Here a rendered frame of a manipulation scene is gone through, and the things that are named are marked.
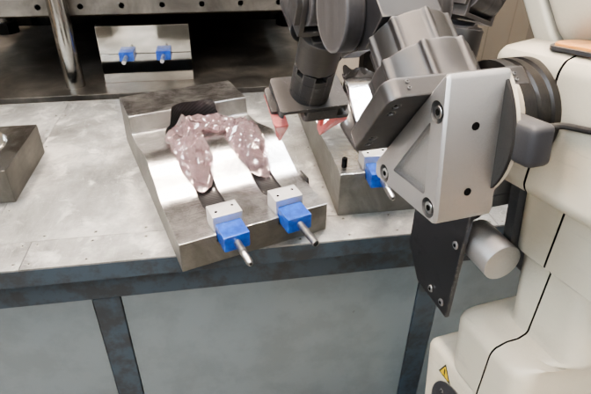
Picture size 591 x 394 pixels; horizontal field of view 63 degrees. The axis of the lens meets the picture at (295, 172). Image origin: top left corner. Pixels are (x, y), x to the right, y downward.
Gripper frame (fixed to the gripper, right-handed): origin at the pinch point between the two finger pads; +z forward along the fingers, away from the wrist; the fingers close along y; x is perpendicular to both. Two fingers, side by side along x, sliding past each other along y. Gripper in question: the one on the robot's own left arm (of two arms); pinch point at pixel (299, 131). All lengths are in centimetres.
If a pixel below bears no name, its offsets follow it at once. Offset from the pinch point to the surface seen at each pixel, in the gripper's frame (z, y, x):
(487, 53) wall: 154, -209, -158
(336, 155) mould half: 13.3, -10.3, -3.1
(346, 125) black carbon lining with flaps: 19.9, -18.0, -14.5
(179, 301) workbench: 33.7, 22.0, 11.2
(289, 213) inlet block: 9.7, 2.8, 9.0
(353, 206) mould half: 16.5, -11.1, 6.5
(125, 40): 46, 26, -76
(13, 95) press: 57, 59, -69
